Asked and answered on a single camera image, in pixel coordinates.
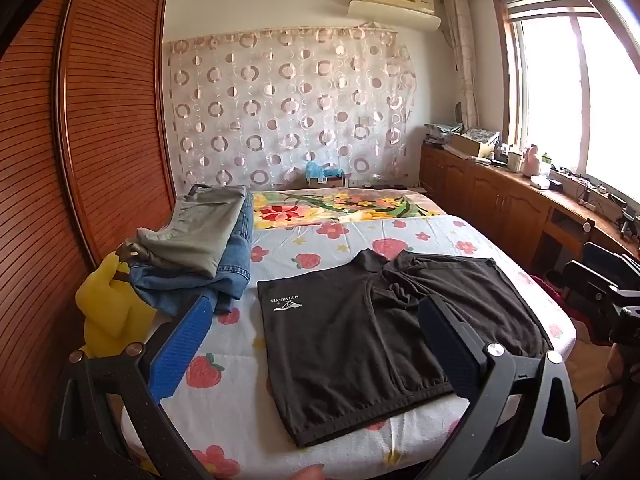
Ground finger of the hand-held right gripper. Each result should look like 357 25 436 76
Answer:
565 261 624 306
582 241 640 275

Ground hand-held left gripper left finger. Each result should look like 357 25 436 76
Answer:
47 294 219 480

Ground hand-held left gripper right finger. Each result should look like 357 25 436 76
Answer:
415 295 582 480

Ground black pants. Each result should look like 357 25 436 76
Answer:
257 249 553 448

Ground grey-green folded pants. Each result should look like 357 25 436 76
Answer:
122 185 251 278

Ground small black tripod gadget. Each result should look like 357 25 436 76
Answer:
619 205 640 239

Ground red knit cloth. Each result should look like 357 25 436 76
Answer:
530 274 568 313

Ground strawberry print bed sheet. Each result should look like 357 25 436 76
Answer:
120 212 578 480

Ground yellow garment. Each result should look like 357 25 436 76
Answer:
75 252 158 358

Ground blue jeans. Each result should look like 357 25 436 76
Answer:
125 192 253 317

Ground pink bottle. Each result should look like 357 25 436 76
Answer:
522 144 541 177

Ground long wooden cabinet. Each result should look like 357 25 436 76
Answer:
419 142 640 281

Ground open cardboard box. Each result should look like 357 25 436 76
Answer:
450 130 501 158

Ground window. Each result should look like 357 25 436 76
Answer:
492 0 640 201

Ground floral pillow cover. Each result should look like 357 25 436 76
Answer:
250 187 441 231

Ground blue bag on box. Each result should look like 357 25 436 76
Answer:
302 162 346 189

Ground beige window curtain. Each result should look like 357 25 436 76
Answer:
442 0 481 133

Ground circle pattern sheer curtain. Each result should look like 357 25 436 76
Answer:
165 22 418 196

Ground black cable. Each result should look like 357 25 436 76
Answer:
574 379 617 407

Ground wall air conditioner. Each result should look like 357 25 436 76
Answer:
347 0 442 31

